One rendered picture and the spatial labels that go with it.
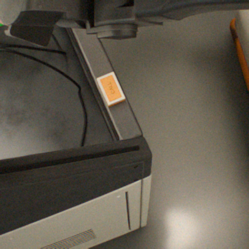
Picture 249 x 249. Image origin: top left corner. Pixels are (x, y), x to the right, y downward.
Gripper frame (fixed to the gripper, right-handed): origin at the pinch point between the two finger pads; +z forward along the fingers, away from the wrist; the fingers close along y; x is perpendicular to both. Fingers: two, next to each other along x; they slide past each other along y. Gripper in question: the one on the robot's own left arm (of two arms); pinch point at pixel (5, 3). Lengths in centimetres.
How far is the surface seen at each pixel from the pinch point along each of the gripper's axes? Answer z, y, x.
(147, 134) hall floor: 71, 9, 103
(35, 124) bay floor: 23.8, 15.0, 28.7
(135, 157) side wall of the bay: -1.2, 15.3, 30.9
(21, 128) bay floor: 25.4, 16.4, 26.8
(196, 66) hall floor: 68, -15, 113
